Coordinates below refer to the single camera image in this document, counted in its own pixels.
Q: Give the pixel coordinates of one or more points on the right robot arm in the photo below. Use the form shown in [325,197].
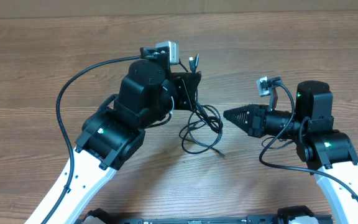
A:
[329,154]

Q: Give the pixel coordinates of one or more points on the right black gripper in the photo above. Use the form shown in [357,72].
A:
[254,126]

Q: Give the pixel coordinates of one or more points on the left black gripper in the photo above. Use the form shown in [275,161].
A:
[185,89]

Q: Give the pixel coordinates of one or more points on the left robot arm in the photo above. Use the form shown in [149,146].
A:
[149,94]

